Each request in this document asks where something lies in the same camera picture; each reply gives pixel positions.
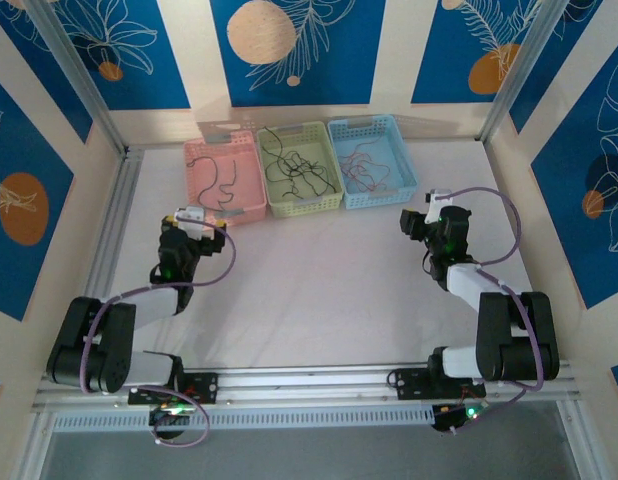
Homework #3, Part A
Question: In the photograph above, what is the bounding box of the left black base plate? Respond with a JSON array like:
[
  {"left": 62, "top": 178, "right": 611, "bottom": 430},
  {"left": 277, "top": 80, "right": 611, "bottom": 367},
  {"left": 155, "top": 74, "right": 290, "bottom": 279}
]
[{"left": 127, "top": 372, "right": 220, "bottom": 406}]

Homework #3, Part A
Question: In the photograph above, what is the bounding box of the left controller circuit board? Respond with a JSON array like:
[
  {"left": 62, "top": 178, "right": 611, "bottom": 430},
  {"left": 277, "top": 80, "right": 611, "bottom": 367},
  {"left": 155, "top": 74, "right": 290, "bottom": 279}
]
[{"left": 148, "top": 403, "right": 199, "bottom": 441}]

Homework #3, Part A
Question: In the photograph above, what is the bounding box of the long aluminium frame rail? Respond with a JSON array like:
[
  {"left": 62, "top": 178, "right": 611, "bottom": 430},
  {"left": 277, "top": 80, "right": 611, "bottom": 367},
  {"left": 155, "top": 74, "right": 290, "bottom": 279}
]
[{"left": 31, "top": 362, "right": 583, "bottom": 412}]

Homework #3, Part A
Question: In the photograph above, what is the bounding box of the thin green cable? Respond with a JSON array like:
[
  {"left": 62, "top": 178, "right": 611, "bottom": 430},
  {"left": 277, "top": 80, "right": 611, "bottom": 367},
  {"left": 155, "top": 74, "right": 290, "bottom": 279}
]
[
  {"left": 186, "top": 156, "right": 221, "bottom": 207},
  {"left": 216, "top": 158, "right": 240, "bottom": 209}
]

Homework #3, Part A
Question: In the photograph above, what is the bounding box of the pink perforated plastic basket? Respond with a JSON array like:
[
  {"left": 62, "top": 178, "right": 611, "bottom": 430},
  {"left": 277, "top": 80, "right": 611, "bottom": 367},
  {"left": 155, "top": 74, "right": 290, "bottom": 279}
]
[{"left": 182, "top": 130, "right": 268, "bottom": 232}]

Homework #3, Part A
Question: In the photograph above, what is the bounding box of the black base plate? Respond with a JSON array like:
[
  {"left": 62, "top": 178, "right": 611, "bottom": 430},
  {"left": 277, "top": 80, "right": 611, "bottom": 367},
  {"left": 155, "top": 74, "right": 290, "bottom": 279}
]
[
  {"left": 127, "top": 372, "right": 220, "bottom": 406},
  {"left": 391, "top": 367, "right": 488, "bottom": 401}
]

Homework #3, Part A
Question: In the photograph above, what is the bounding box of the controller circuit board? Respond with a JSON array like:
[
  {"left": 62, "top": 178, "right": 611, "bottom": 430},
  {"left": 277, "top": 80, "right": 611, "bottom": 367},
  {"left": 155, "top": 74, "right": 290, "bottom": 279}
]
[
  {"left": 148, "top": 403, "right": 199, "bottom": 441},
  {"left": 431, "top": 402, "right": 490, "bottom": 436}
]

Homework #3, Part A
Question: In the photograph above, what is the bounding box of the aluminium side rail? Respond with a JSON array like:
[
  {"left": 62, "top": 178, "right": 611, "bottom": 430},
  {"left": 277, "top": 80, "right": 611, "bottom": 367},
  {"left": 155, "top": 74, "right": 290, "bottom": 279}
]
[{"left": 83, "top": 147, "right": 143, "bottom": 301}]

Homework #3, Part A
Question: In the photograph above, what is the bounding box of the blue perforated plastic basket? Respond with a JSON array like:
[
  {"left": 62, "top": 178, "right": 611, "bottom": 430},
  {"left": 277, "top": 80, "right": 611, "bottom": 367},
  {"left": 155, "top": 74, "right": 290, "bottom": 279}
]
[{"left": 327, "top": 114, "right": 418, "bottom": 209}]

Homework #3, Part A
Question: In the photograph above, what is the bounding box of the aluminium frame post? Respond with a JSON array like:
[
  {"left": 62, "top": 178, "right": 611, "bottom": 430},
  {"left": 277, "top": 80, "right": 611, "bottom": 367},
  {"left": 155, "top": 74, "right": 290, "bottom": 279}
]
[
  {"left": 26, "top": 0, "right": 129, "bottom": 155},
  {"left": 480, "top": 0, "right": 604, "bottom": 146}
]

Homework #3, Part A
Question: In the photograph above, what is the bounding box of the green perforated plastic basket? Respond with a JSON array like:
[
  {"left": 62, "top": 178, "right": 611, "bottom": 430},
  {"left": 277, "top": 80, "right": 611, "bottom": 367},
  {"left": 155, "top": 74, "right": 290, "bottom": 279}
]
[{"left": 256, "top": 121, "right": 346, "bottom": 220}]

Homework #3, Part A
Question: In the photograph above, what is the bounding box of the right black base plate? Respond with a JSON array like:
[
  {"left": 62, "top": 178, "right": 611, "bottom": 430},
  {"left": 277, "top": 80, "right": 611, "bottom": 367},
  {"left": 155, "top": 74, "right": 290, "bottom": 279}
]
[{"left": 391, "top": 367, "right": 488, "bottom": 401}]

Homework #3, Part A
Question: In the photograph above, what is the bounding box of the grey slotted cable duct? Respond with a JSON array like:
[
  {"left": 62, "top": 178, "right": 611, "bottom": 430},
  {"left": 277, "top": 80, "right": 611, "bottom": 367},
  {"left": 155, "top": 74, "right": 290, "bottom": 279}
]
[{"left": 51, "top": 403, "right": 573, "bottom": 434}]

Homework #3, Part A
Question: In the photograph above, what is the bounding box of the aluminium frame bar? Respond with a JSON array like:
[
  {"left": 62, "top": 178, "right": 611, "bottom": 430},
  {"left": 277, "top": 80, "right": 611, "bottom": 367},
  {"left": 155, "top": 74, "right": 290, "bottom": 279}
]
[
  {"left": 556, "top": 399, "right": 595, "bottom": 480},
  {"left": 8, "top": 409, "right": 58, "bottom": 480}
]

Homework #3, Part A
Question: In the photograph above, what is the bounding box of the right controller circuit board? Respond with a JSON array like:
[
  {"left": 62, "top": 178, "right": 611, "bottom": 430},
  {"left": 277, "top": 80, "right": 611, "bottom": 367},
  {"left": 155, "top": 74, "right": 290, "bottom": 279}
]
[{"left": 431, "top": 402, "right": 490, "bottom": 436}]

